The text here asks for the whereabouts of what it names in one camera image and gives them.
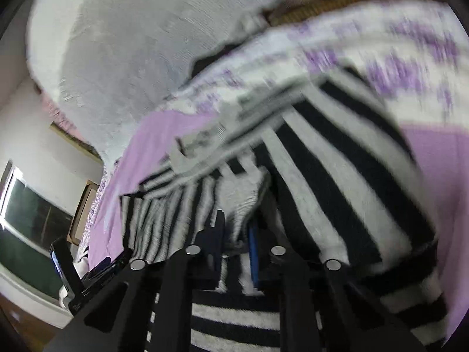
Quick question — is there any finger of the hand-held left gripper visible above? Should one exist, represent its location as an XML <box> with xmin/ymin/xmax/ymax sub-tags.
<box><xmin>82</xmin><ymin>248</ymin><xmax>133</xmax><ymax>297</ymax></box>

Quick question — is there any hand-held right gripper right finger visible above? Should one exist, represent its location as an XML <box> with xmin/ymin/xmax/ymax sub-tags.
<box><xmin>248</xmin><ymin>223</ymin><xmax>427</xmax><ymax>352</ymax></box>

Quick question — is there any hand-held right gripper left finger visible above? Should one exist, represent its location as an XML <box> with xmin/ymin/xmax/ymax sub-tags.
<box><xmin>43</xmin><ymin>210</ymin><xmax>225</xmax><ymax>352</ymax></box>

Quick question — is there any black grey striped sweater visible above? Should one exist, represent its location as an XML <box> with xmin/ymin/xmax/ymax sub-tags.
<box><xmin>119</xmin><ymin>68</ymin><xmax>449</xmax><ymax>352</ymax></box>

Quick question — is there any wooden cabinet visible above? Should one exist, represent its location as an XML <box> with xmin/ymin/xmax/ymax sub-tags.
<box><xmin>68</xmin><ymin>180</ymin><xmax>99</xmax><ymax>244</ymax></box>

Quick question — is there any white framed window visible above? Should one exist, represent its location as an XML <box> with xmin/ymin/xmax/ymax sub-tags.
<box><xmin>0</xmin><ymin>159</ymin><xmax>76</xmax><ymax>301</ymax></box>

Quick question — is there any wood framed dark panel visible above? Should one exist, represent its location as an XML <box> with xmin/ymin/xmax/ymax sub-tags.
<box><xmin>49</xmin><ymin>123</ymin><xmax>105</xmax><ymax>164</ymax></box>

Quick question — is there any pink floral cloth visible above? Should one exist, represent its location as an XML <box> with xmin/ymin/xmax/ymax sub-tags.
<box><xmin>35</xmin><ymin>84</ymin><xmax>92</xmax><ymax>147</ymax></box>

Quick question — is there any white lace cover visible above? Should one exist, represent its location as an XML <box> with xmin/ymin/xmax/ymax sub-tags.
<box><xmin>27</xmin><ymin>0</ymin><xmax>316</xmax><ymax>169</ymax></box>

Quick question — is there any white purple floral quilt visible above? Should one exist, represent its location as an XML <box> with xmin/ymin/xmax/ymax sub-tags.
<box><xmin>79</xmin><ymin>0</ymin><xmax>467</xmax><ymax>261</ymax></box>

